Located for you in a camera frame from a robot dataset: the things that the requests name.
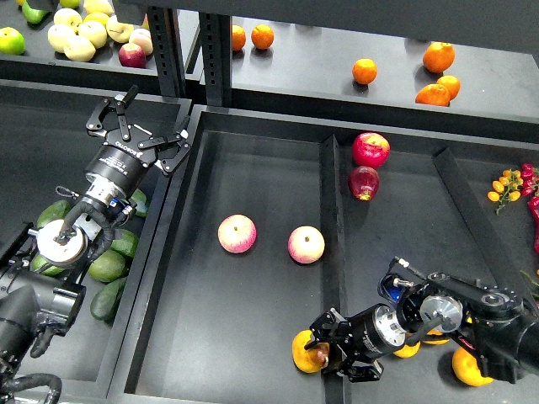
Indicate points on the pink apple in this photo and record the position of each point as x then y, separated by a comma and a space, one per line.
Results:
237, 233
306, 244

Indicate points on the yellow pear of group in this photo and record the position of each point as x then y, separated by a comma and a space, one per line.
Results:
436, 340
408, 351

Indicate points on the green apple on shelf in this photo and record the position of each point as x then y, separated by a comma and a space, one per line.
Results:
12, 42

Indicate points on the green fruit top shelf corner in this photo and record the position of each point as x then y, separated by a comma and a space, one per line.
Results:
33, 15

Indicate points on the pale yellow pear front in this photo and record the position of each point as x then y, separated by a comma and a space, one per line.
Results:
79, 48

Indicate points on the pale yellow pear back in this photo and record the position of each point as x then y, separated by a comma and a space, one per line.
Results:
68, 17

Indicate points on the green avocado at tray edge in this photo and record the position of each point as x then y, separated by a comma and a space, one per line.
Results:
141, 201

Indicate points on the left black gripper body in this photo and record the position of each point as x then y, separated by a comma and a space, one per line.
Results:
121, 161

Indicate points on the pink apple right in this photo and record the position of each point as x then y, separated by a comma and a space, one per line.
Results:
306, 244

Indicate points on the orange cherry tomato bunch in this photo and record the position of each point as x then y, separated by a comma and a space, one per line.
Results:
506, 189

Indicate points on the black perforated shelf post left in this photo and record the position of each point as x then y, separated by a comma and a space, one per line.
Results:
164, 28

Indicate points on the orange front right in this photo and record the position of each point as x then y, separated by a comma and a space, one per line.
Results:
433, 94

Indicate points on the pale yellow pear centre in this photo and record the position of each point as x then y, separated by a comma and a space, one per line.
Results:
95, 32

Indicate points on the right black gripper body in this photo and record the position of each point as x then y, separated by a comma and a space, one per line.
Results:
374, 333

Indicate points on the pink peach on shelf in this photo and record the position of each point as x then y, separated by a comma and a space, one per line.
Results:
142, 37

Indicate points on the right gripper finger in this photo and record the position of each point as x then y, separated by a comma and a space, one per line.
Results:
354, 370
330, 327

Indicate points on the pale yellow pear left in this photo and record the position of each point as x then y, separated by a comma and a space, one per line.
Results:
57, 36

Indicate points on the black perforated shelf post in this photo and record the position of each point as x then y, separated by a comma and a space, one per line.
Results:
216, 43
164, 28

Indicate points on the green avocado middle left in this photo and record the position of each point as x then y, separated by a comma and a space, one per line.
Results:
41, 266

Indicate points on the pink apple left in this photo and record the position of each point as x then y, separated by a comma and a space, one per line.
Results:
237, 233

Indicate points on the yellow lemon on shelf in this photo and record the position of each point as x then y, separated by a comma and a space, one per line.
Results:
99, 17

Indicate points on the pale yellow pear right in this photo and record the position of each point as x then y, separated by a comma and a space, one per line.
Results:
119, 32

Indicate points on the dark green avocado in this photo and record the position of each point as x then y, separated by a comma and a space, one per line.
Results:
106, 302

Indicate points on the pale yellow pear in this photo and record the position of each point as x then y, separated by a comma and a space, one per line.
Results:
79, 48
57, 36
68, 17
95, 32
119, 32

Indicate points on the yellow pear left of group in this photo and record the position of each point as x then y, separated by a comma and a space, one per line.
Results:
408, 351

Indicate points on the red chili peppers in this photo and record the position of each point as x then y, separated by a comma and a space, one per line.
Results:
529, 174

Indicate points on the bright red apple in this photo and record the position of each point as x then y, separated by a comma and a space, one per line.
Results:
370, 149

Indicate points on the black tray divider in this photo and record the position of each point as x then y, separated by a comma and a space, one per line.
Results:
332, 278

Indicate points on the dark avocado upper left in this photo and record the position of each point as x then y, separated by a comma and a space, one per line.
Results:
56, 211

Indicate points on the yellow pear with brown stem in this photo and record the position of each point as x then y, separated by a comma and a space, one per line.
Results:
309, 360

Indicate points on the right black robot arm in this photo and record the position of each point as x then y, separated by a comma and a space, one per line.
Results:
490, 323

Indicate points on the small orange right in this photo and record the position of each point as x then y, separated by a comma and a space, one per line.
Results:
451, 83

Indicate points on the green avocado centre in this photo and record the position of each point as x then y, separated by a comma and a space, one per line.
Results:
108, 267

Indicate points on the green avocado right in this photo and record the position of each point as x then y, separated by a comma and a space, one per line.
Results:
125, 243

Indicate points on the orange half hidden by post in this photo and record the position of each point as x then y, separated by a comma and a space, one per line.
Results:
238, 38

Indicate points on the black perforated shelf post right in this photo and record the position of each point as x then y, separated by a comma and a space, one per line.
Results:
216, 43

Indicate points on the red apple on shelf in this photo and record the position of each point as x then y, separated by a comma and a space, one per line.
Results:
132, 55

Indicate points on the orange centre of shelf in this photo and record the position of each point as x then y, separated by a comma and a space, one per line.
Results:
364, 71

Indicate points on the dark red apple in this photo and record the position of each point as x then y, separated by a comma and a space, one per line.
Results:
363, 183

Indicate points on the yellow pear middle of group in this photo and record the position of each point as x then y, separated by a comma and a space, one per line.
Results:
436, 340

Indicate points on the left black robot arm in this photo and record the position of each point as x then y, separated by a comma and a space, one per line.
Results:
35, 307

